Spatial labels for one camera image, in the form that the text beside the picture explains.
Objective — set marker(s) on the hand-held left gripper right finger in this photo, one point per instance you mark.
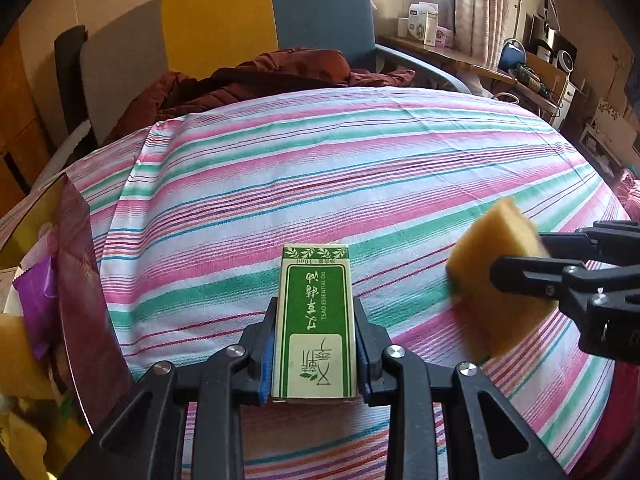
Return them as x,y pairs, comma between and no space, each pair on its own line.
364,372

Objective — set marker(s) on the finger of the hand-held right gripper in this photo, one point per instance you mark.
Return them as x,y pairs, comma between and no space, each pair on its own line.
600,242
530,275

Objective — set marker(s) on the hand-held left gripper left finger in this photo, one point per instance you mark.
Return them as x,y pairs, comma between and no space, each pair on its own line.
265,380

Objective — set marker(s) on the small green white box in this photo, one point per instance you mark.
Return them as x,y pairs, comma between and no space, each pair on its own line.
315,320

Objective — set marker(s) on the red cloth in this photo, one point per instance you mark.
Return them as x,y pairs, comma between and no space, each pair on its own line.
622,410

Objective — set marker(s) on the brown cardboard box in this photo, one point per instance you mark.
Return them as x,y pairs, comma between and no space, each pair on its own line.
547,74

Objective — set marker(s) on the striped bedsheet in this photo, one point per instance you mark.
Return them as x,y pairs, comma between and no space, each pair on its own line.
350,185

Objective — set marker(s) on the silver appliance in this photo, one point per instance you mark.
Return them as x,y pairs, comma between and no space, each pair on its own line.
560,52

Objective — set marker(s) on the wooden shelf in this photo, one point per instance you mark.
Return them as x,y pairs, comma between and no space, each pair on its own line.
460,60

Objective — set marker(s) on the purple packet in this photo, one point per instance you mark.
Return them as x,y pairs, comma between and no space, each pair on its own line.
35,290

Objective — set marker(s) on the yellow plush toy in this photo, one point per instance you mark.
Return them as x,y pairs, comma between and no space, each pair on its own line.
25,440

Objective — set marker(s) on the pink carton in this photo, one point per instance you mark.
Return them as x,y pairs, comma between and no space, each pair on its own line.
443,36

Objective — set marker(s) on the patterned curtain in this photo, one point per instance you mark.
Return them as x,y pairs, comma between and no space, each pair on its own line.
482,10

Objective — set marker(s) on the tall white carton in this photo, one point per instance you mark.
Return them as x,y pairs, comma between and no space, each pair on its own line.
422,25

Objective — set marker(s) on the small white carton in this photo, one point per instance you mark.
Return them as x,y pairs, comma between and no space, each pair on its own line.
404,27

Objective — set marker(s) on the dark red jacket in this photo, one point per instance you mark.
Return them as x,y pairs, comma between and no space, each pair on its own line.
280,67

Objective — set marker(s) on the wooden wardrobe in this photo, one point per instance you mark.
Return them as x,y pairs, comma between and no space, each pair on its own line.
17,125

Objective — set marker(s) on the grey yellow blue armchair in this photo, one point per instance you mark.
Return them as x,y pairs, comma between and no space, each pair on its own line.
215,20

